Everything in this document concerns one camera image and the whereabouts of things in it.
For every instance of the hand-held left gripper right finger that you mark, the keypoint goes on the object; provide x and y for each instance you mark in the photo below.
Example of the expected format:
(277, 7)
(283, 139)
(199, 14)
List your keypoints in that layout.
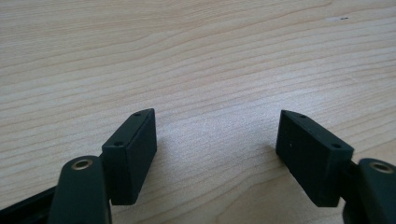
(314, 161)

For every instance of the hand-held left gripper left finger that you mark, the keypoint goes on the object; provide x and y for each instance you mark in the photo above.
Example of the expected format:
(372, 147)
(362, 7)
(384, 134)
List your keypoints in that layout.
(129, 161)

